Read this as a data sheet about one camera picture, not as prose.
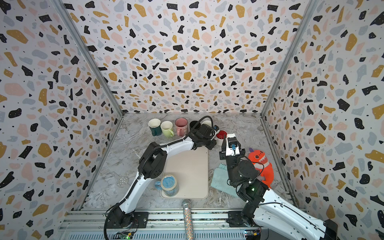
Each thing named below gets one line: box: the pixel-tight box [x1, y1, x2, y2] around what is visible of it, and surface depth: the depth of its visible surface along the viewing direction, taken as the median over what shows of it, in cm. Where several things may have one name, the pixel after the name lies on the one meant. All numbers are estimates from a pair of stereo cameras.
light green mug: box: [160, 120, 174, 138], surface depth 105 cm
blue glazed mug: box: [154, 175, 179, 197], surface depth 77 cm
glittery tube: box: [181, 199, 194, 240], surface depth 73 cm
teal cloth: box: [210, 163, 240, 198], surface depth 88 cm
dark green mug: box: [148, 118, 163, 137], surface depth 104 cm
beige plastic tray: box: [160, 146, 209, 200], surface depth 85 cm
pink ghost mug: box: [175, 117, 188, 137], surface depth 103 cm
